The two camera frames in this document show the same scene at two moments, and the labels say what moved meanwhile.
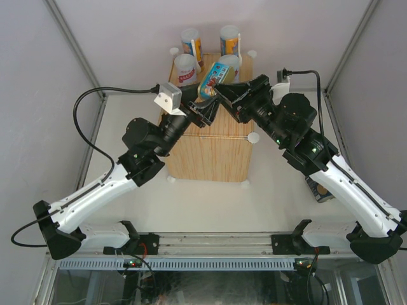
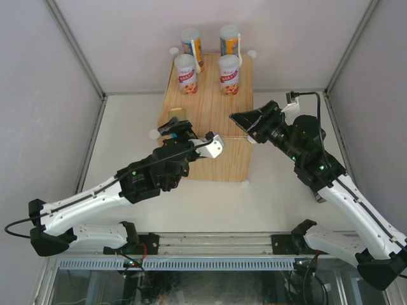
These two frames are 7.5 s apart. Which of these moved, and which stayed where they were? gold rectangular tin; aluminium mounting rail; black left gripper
Moved: gold rectangular tin; black left gripper
Stayed: aluminium mounting rail
